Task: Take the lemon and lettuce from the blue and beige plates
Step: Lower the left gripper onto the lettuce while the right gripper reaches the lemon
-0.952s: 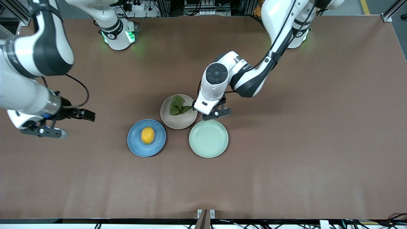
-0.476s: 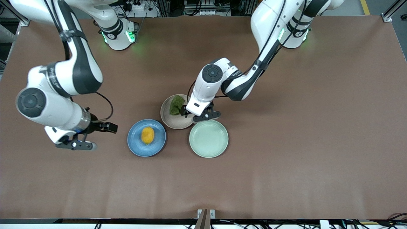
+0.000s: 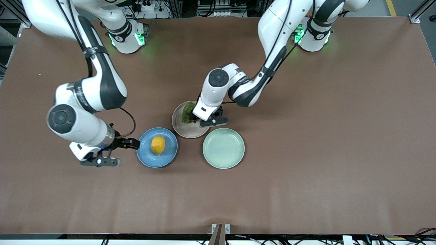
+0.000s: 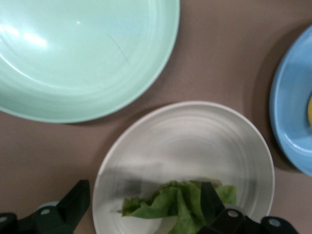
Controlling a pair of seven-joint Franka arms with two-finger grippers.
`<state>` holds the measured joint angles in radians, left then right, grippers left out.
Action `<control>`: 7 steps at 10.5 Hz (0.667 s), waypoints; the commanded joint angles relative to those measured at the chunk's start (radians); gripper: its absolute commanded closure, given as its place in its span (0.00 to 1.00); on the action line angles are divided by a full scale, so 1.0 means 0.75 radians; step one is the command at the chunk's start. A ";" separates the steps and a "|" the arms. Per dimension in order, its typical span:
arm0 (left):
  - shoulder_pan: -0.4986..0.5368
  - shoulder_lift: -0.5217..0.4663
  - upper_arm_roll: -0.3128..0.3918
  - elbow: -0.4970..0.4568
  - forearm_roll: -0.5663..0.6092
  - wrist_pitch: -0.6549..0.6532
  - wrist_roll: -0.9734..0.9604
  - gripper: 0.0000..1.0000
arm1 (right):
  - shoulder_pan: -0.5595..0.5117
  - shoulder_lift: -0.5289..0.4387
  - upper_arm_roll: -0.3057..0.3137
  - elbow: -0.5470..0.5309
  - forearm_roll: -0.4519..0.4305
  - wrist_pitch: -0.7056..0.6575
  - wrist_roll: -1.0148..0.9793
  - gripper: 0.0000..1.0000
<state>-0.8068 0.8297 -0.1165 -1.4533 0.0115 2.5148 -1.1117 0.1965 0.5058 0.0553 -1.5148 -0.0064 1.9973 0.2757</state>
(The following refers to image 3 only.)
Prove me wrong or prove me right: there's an aluminium frame profile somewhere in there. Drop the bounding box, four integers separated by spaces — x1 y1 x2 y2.
409 0 436 24
0 0 33 28

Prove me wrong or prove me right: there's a left arm wrist camera bar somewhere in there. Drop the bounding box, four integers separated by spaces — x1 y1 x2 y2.
199 116 229 128

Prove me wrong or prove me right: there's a green lettuce leaf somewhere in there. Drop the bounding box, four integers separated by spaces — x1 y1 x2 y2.
181 102 197 124

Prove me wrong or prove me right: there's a light green plate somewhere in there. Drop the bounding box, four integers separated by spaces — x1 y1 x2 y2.
202 128 245 169

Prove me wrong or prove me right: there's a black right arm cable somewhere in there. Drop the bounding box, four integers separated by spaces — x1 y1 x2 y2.
54 0 136 138

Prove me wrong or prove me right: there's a white electronics box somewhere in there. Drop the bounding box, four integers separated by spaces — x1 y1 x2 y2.
197 0 247 17

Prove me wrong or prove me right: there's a brown table cover sheet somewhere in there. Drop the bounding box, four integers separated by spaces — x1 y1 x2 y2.
0 16 436 235

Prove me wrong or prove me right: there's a metal table edge bracket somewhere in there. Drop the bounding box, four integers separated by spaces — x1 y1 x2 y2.
208 224 231 245

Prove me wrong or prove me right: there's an arm wrist camera bar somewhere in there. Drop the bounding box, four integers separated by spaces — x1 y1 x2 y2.
80 150 121 167
199 116 229 128

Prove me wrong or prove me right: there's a right arm wrist camera bar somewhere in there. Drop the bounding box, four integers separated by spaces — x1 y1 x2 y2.
80 150 121 167

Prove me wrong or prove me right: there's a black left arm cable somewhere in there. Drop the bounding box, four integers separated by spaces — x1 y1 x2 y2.
221 0 317 104

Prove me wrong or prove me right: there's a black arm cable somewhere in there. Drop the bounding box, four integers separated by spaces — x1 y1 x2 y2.
221 0 317 104
54 0 136 138

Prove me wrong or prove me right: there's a white power strip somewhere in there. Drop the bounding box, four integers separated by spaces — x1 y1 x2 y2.
123 0 171 19

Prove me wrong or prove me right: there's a blue plate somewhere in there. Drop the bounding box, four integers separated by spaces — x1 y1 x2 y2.
136 127 178 168

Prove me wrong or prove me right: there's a yellow lemon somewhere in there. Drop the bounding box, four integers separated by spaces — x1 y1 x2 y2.
151 135 166 155

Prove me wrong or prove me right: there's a beige plate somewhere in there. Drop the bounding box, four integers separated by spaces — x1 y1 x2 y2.
171 101 212 139

